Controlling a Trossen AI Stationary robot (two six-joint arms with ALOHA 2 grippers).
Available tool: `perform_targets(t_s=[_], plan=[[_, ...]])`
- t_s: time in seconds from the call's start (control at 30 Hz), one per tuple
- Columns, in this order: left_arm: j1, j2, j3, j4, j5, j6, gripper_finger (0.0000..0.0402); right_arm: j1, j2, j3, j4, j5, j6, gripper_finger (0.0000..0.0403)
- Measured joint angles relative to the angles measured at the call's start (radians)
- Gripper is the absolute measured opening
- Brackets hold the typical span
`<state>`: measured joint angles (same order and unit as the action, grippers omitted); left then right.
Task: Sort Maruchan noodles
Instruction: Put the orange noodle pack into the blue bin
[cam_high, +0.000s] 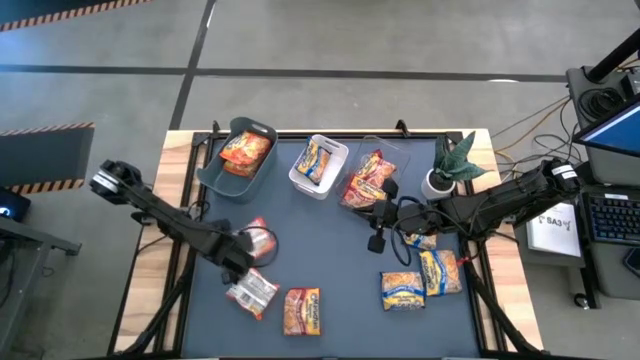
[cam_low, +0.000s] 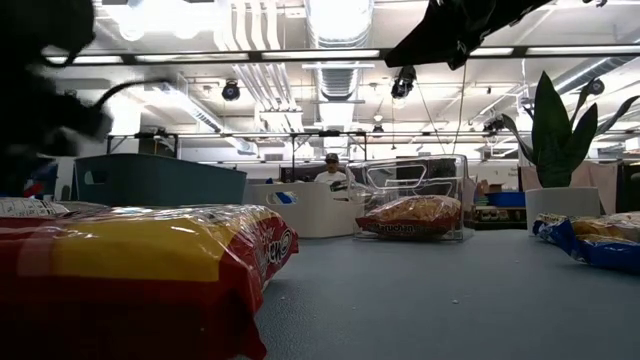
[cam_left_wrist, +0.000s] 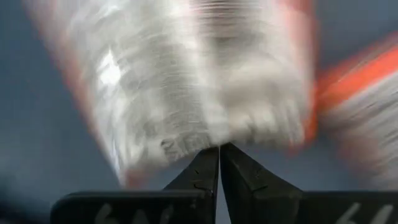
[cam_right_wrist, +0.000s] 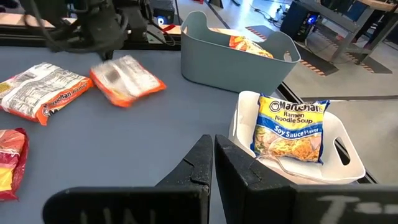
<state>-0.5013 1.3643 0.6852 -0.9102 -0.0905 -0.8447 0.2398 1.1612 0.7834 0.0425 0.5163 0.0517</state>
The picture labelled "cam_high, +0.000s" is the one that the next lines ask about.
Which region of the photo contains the black backlit keyboard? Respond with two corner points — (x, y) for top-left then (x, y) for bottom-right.
(579, 192), (640, 247)

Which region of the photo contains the black pole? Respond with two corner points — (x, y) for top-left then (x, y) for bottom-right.
(585, 29), (640, 84)

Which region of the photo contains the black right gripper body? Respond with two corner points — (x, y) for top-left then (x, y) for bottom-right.
(367, 179), (441, 254)

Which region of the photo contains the white plastic bin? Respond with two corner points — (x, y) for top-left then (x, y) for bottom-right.
(288, 133), (350, 201)

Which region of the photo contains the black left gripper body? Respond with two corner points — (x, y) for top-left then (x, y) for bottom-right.
(202, 222), (254, 284)

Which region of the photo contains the computer monitor with blue screen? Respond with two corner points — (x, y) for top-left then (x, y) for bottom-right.
(572, 97), (640, 159)

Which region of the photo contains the orange Maruchan chicken noodle pack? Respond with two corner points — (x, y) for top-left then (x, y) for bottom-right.
(244, 216), (278, 260)
(219, 130), (273, 166)
(223, 160), (259, 180)
(225, 267), (281, 321)

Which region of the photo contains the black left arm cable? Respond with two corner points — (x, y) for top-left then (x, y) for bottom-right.
(232, 224), (280, 270)

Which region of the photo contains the blue-grey table mat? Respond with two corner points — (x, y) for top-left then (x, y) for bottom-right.
(180, 135), (482, 359)

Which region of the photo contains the yellow floor cable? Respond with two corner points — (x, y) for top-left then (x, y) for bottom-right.
(492, 94), (574, 166)

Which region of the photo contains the dark blue-grey plastic bin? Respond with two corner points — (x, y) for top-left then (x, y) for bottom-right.
(196, 116), (279, 205)

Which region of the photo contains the green snake plant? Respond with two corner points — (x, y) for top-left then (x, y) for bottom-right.
(432, 130), (494, 182)

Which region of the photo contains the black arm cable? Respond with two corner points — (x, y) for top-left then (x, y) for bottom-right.
(232, 224), (280, 270)
(389, 197), (426, 269)

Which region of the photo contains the black device with blue light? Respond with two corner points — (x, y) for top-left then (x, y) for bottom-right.
(0, 187), (32, 224)

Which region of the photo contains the blue Maruchan soy noodle pack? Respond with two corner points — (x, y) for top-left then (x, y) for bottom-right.
(294, 137), (332, 185)
(403, 233), (439, 251)
(418, 248), (463, 297)
(380, 270), (427, 312)

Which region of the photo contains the grey side desk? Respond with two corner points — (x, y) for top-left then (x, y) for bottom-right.
(514, 183), (640, 301)

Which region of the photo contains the white SA3 paper sign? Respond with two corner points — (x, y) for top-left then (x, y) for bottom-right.
(525, 200), (584, 259)

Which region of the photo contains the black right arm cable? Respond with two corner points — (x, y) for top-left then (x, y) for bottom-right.
(389, 197), (426, 269)

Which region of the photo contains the coiled black cable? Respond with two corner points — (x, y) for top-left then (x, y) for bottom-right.
(578, 87), (625, 120)

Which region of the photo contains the red Maruchan beef noodle pack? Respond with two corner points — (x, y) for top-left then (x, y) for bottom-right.
(340, 174), (389, 210)
(355, 148), (399, 189)
(282, 286), (322, 337)

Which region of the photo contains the black floor cable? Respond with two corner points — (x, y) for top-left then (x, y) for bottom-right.
(497, 97), (589, 181)

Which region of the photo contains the white plant pot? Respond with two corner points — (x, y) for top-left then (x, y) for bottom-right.
(420, 168), (457, 203)

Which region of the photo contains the clear plastic container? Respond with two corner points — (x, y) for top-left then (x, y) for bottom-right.
(334, 134), (414, 212)

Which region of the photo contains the grey metal desk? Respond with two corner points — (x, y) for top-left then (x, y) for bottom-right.
(0, 187), (84, 360)

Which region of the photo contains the grey equipment cabinet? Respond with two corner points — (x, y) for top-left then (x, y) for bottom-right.
(565, 63), (640, 187)

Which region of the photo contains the black hazard-striped platform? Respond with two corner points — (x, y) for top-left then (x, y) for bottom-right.
(0, 0), (151, 32)
(0, 122), (96, 196)

